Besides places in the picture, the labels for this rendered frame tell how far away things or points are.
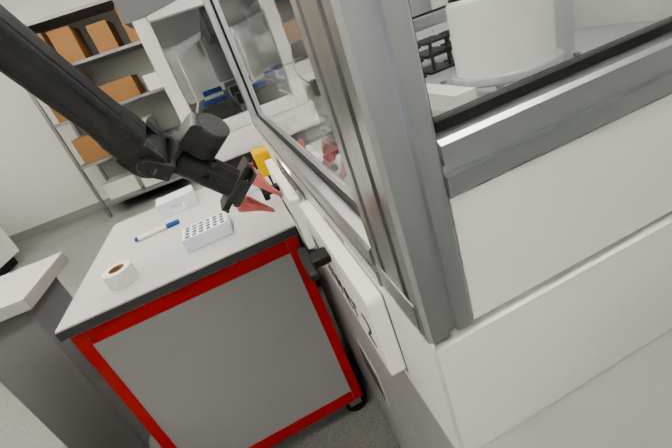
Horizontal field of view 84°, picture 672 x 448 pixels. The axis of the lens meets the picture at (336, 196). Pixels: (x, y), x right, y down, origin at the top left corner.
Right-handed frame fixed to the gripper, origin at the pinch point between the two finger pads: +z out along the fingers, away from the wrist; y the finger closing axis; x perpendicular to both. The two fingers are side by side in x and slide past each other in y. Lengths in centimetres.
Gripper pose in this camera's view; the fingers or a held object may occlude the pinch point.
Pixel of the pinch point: (274, 201)
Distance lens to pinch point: 76.1
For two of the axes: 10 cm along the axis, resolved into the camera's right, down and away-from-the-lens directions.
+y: 4.9, -8.6, -1.2
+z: 8.1, 4.0, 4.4
